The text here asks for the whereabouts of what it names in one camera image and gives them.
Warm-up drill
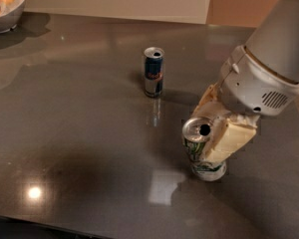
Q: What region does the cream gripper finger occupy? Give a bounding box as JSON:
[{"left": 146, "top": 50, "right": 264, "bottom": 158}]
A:
[
  {"left": 200, "top": 115, "right": 258, "bottom": 163},
  {"left": 191, "top": 84, "right": 231, "bottom": 120}
]

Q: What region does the blue silver Red Bull can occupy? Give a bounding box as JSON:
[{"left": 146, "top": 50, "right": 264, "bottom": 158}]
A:
[{"left": 144, "top": 47, "right": 163, "bottom": 98}]

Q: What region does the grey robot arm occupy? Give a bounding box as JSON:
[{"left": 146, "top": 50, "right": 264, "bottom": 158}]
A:
[{"left": 192, "top": 0, "right": 299, "bottom": 163}]

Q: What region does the silver metal fruit bowl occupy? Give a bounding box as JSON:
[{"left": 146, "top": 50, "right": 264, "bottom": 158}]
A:
[{"left": 0, "top": 0, "right": 26, "bottom": 33}]

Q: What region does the green white 7up can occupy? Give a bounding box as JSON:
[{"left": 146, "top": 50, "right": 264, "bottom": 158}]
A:
[{"left": 182, "top": 118, "right": 227, "bottom": 182}]

